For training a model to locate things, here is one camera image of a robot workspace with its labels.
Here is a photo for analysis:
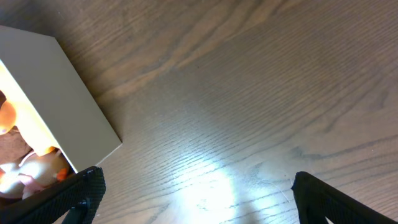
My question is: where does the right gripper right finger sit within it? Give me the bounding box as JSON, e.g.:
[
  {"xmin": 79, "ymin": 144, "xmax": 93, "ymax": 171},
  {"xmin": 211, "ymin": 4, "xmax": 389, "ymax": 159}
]
[{"xmin": 292, "ymin": 171, "xmax": 397, "ymax": 224}]

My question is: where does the white cardboard box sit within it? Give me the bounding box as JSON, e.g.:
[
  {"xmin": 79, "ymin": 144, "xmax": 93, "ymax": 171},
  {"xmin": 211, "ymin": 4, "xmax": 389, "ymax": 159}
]
[{"xmin": 1, "ymin": 26, "xmax": 122, "ymax": 172}]

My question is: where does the brown plush toy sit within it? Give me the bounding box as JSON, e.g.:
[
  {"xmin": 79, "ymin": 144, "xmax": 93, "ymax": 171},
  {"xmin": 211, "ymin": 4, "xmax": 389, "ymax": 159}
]
[{"xmin": 1, "ymin": 92, "xmax": 31, "ymax": 164}]

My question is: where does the white pink duck toy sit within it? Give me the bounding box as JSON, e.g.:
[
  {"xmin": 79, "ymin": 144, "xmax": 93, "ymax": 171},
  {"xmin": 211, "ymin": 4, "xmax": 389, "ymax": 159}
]
[{"xmin": 1, "ymin": 151, "xmax": 70, "ymax": 199}]

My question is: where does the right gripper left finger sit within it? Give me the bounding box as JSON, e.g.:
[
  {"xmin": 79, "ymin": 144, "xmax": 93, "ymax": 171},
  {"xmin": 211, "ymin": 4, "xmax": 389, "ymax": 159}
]
[{"xmin": 1, "ymin": 166, "xmax": 106, "ymax": 224}]

